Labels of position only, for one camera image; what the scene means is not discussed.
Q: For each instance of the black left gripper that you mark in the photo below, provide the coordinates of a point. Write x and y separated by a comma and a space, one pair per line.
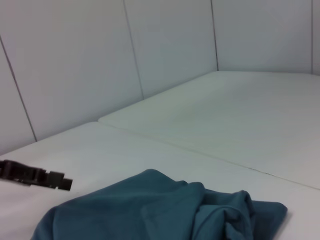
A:
15, 171

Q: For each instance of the teal T-shirt with FREE print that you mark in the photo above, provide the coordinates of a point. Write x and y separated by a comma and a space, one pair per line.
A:
150, 212

